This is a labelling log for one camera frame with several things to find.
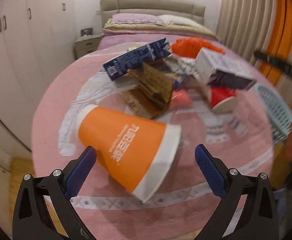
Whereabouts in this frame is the red paper cup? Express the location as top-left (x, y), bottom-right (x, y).
top-left (206, 86), bottom-right (238, 114)

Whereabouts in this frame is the pink plastic pouch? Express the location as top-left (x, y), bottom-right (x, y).
top-left (169, 89), bottom-right (193, 109)

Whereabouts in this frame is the orange paper cup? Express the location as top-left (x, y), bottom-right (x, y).
top-left (75, 105), bottom-right (181, 203)

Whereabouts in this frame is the light blue plastic basket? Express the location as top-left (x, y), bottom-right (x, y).
top-left (254, 83), bottom-right (292, 145)

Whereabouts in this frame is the beige curtain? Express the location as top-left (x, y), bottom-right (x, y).
top-left (216, 0), bottom-right (277, 65)

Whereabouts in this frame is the pink elephant blanket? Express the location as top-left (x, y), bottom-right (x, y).
top-left (32, 43), bottom-right (273, 239)

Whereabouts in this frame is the white purple carton box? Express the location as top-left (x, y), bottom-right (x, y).
top-left (194, 48), bottom-right (257, 90)

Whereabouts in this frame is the orange plastic bag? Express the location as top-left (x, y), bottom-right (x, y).
top-left (170, 37), bottom-right (225, 59)

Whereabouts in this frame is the heart pattern white paper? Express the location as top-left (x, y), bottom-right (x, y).
top-left (163, 54), bottom-right (197, 76)

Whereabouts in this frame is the small blue snack box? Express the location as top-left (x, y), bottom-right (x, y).
top-left (170, 74), bottom-right (190, 90)

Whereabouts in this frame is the white patterned pillow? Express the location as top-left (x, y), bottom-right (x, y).
top-left (157, 15), bottom-right (203, 28)

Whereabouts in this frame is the blue milk carton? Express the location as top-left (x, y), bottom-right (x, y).
top-left (103, 38), bottom-right (171, 81)

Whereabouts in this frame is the brown paper bag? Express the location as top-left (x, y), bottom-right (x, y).
top-left (120, 62), bottom-right (173, 119)

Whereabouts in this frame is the beige padded headboard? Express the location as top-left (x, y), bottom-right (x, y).
top-left (100, 0), bottom-right (206, 28)

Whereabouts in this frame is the beige nightstand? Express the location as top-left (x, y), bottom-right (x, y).
top-left (75, 34), bottom-right (102, 59)

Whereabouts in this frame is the purple pillow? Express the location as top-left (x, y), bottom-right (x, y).
top-left (111, 13), bottom-right (165, 25)

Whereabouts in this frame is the folded beige quilt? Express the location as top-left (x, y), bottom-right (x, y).
top-left (103, 23), bottom-right (218, 40)

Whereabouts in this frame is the white wardrobe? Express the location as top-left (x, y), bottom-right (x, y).
top-left (0, 0), bottom-right (76, 146)

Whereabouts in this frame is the purple bed sheet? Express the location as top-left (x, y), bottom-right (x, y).
top-left (97, 29), bottom-right (219, 50)

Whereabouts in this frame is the small picture frame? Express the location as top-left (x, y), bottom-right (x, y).
top-left (80, 28), bottom-right (93, 37)

